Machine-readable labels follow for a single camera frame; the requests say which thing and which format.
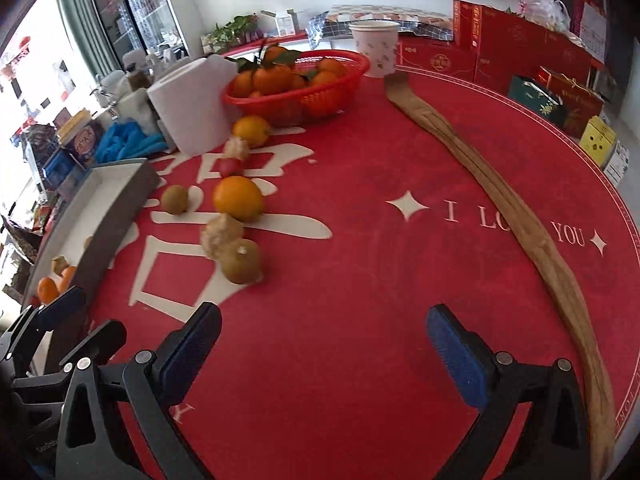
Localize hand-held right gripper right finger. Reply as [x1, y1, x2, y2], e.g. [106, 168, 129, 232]
[426, 304, 592, 480]

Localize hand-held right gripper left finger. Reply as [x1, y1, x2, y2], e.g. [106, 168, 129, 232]
[55, 302, 222, 480]

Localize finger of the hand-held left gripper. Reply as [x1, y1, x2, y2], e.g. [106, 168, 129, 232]
[11, 319, 127, 392]
[0, 286, 87, 377]

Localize orange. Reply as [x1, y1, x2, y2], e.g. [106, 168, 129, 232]
[37, 277, 60, 306]
[212, 175, 264, 222]
[231, 115, 273, 148]
[56, 265, 78, 293]

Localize tan longan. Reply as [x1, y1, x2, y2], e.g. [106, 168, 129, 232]
[221, 238, 262, 284]
[160, 184, 190, 215]

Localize grey cardboard tray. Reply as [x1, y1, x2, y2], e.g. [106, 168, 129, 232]
[21, 158, 162, 361]

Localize red round table mat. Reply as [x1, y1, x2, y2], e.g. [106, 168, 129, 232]
[75, 42, 640, 480]

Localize long wooden back scratcher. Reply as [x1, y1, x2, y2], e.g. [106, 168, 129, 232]
[384, 72, 617, 480]

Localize blue rubber gloves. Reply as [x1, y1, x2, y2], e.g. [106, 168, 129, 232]
[94, 118, 167, 165]

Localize white toilet paper roll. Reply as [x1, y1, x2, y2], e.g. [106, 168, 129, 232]
[146, 56, 242, 157]

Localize small white printed box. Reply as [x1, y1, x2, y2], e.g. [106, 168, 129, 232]
[602, 140, 632, 183]

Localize yellow carton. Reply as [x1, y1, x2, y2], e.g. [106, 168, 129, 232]
[580, 116, 618, 166]

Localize green gift bag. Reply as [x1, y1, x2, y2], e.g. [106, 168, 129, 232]
[507, 75, 568, 128]

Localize red plastic basket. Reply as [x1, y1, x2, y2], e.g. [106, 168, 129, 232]
[222, 50, 371, 128]

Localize pile of leafy mandarins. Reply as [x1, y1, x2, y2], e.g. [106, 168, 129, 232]
[230, 37, 351, 121]

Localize green curtain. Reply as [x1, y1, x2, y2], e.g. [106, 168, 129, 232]
[54, 0, 118, 78]

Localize flat red carton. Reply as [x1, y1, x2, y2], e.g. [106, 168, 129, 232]
[395, 37, 477, 81]

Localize glass display cabinet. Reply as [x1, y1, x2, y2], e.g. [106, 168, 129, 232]
[85, 0, 188, 63]

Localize floral paper cup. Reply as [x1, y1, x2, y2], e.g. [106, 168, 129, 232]
[348, 21, 401, 78]

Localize green potted plant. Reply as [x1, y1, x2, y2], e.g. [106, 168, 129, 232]
[202, 14, 262, 53]

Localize narrow red box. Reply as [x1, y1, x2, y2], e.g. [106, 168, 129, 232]
[452, 0, 482, 51]

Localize small white carton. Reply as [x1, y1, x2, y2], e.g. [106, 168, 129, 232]
[260, 8, 301, 37]

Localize checkered cloth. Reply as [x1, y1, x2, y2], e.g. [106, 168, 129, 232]
[306, 4, 456, 41]

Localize clear plastic bag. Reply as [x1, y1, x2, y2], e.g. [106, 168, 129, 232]
[515, 0, 571, 31]

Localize red rope-handle gift box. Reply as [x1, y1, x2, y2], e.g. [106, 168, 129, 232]
[537, 65, 606, 133]

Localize wall calendar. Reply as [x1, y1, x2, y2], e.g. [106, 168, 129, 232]
[580, 2, 608, 61]

